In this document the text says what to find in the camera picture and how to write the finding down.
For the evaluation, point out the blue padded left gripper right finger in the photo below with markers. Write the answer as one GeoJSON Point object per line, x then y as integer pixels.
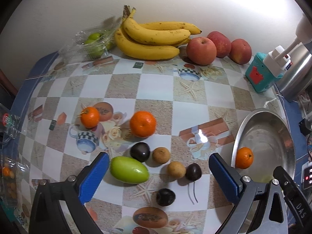
{"type": "Point", "coordinates": [270, 215]}

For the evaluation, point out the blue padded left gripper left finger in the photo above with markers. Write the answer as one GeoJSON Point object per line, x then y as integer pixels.
{"type": "Point", "coordinates": [47, 215]}

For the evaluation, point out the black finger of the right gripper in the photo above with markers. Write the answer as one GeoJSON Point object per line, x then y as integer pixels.
{"type": "Point", "coordinates": [295, 201]}

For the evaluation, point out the elongated green mango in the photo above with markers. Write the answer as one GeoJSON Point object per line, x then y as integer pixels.
{"type": "Point", "coordinates": [128, 170]}

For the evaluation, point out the dark plum with stem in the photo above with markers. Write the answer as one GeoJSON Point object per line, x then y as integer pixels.
{"type": "Point", "coordinates": [193, 173]}

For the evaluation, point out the large orange tangerine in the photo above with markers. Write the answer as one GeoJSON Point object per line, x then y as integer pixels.
{"type": "Point", "coordinates": [142, 124]}

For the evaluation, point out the device with red lights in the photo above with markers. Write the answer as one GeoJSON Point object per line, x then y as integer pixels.
{"type": "Point", "coordinates": [306, 175]}

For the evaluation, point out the clear box of kumquats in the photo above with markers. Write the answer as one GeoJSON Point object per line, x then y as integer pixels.
{"type": "Point", "coordinates": [9, 191]}

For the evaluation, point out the steel round plate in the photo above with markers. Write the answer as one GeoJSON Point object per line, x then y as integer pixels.
{"type": "Point", "coordinates": [268, 137]}

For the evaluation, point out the small stemmed orange tangerine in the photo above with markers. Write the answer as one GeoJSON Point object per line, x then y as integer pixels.
{"type": "Point", "coordinates": [89, 117]}

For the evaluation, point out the brown longan lower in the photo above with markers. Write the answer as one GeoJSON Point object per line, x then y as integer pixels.
{"type": "Point", "coordinates": [176, 170]}

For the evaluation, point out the brown longan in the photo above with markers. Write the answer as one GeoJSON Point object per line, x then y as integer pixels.
{"type": "Point", "coordinates": [176, 170]}
{"type": "Point", "coordinates": [161, 155]}

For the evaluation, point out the brown longan upper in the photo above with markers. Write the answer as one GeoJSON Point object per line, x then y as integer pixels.
{"type": "Point", "coordinates": [161, 155]}

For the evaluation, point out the steel kettle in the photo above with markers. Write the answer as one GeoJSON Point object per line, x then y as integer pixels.
{"type": "Point", "coordinates": [298, 77]}

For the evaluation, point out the teal toy box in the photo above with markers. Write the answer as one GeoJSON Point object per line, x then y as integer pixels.
{"type": "Point", "coordinates": [259, 75]}

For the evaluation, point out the white plug adapter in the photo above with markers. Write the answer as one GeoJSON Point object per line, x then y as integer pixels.
{"type": "Point", "coordinates": [277, 60]}

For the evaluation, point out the clear box of limes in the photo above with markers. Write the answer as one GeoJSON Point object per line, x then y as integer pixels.
{"type": "Point", "coordinates": [92, 43]}

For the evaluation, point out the right red apple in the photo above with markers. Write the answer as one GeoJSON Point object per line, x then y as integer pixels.
{"type": "Point", "coordinates": [240, 52]}

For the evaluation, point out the red apple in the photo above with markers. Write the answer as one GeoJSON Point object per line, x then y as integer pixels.
{"type": "Point", "coordinates": [222, 43]}
{"type": "Point", "coordinates": [201, 50]}
{"type": "Point", "coordinates": [240, 52]}

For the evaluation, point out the middle red apple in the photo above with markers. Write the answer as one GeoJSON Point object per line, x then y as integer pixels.
{"type": "Point", "coordinates": [222, 43]}

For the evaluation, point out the front red apple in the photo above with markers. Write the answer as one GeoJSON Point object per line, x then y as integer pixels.
{"type": "Point", "coordinates": [201, 50]}

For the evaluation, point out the yellow banana bunch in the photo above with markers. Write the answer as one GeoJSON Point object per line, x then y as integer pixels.
{"type": "Point", "coordinates": [152, 41]}

